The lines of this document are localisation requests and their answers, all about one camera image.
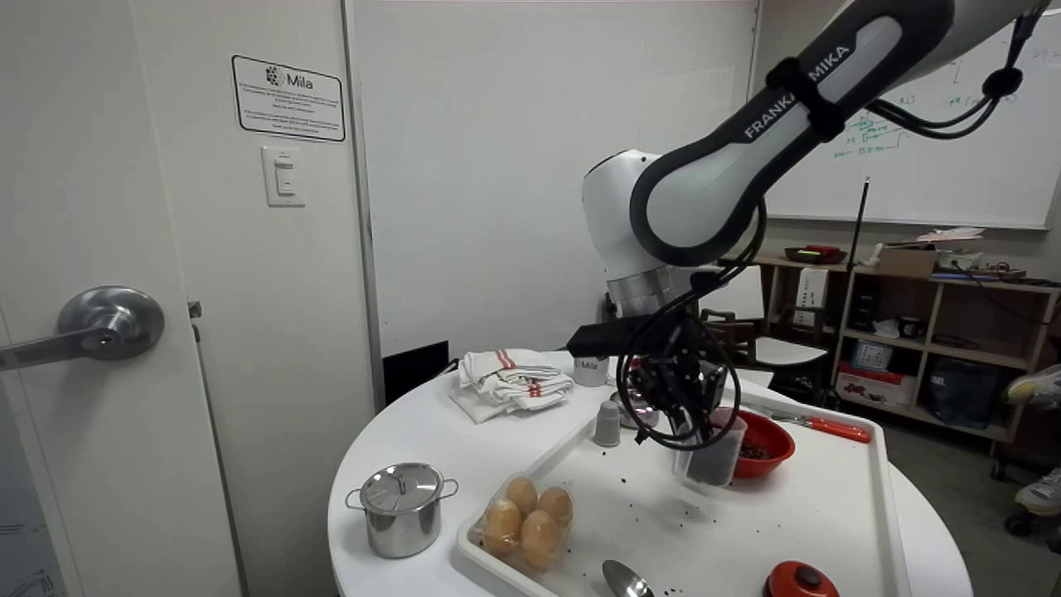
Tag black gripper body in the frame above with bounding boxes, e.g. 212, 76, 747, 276
632, 326, 737, 436

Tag dark cup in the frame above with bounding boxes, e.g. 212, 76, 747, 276
682, 415, 749, 490

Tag orange bowl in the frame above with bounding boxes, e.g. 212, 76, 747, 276
726, 407, 798, 484

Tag grey shaker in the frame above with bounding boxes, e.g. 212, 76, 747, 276
590, 399, 624, 452

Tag white side table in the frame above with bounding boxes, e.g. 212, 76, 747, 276
754, 330, 833, 374

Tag white panel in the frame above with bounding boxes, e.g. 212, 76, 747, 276
711, 262, 769, 326

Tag white tray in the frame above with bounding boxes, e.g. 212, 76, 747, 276
448, 369, 914, 597

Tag red and white box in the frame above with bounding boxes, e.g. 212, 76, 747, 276
834, 362, 922, 415

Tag bread bun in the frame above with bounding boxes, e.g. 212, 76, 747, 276
505, 475, 540, 514
538, 484, 576, 528
480, 498, 523, 558
516, 506, 561, 573

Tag white cloth with red stripes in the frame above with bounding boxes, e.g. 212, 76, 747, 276
448, 344, 576, 428

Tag orange round lid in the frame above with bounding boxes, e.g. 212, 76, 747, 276
760, 558, 843, 597

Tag red object on shelf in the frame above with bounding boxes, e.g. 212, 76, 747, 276
784, 242, 848, 264

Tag black pole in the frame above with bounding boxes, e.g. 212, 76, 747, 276
834, 180, 876, 374

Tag bread rolls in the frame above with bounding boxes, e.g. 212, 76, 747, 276
462, 475, 576, 583

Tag black bag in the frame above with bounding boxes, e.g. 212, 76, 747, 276
917, 358, 1008, 431

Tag cardboard box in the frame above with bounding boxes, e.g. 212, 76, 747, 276
873, 242, 943, 278

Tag wooden shelf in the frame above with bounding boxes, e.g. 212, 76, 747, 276
714, 248, 1061, 444

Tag stack of papers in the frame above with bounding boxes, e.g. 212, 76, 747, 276
913, 226, 989, 246

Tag steel pot with lid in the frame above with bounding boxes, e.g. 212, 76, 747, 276
340, 459, 462, 563

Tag white sneaker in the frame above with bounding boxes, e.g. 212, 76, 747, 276
1004, 459, 1061, 522

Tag whiteboard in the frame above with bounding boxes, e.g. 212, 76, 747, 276
760, 12, 1061, 235

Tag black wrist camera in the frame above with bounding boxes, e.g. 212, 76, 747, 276
564, 319, 665, 358

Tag red handled fork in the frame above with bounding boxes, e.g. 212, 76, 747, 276
774, 407, 879, 448

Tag metal spoon with red handle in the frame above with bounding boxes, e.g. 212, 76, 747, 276
601, 558, 665, 597

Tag black box by wall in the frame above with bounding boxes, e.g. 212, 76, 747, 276
382, 337, 455, 407

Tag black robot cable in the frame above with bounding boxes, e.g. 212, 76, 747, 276
610, 0, 1061, 453

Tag white light switch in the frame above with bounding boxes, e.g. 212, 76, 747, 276
258, 145, 309, 211

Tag white wall sign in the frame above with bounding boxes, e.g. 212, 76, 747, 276
228, 49, 349, 145

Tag metal door handle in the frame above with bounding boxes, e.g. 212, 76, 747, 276
0, 283, 169, 374

